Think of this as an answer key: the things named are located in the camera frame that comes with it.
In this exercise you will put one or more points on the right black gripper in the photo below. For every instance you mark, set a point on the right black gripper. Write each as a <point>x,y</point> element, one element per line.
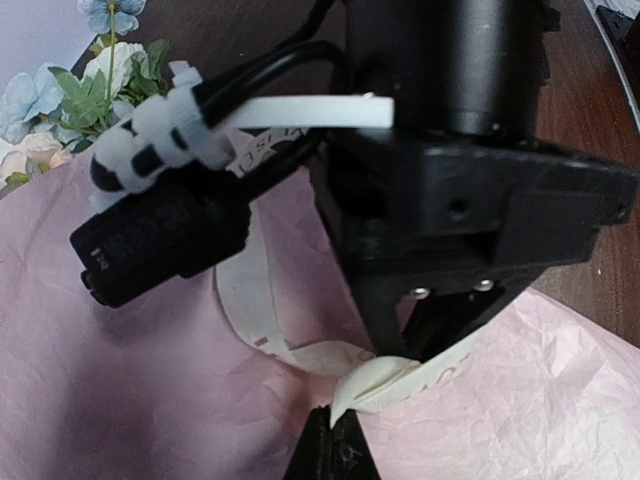
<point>458,196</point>

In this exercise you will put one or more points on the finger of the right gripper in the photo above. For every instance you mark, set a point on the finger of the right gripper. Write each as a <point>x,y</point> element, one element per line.
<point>385,307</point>

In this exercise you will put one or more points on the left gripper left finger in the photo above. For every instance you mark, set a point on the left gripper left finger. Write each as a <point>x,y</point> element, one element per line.
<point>312,457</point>

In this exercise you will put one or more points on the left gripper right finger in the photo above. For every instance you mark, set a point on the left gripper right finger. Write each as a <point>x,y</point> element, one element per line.
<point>351,458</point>

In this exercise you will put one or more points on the beige ribbon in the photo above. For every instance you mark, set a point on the beige ribbon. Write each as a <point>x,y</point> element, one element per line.
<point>285,296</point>

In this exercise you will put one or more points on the pink purple wrapping paper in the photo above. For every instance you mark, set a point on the pink purple wrapping paper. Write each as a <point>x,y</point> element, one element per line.
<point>164,389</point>

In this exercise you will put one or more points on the light blue fake flower stem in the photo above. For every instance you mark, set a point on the light blue fake flower stem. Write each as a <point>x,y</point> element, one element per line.
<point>27,97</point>

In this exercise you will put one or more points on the white fake flower stem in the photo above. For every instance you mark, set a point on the white fake flower stem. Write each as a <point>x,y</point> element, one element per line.
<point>117,80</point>

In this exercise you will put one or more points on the pink fake flower stem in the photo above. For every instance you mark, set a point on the pink fake flower stem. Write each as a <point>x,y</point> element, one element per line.
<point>36,154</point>

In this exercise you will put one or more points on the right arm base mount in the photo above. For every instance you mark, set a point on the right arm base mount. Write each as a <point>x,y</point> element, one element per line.
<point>622,30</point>

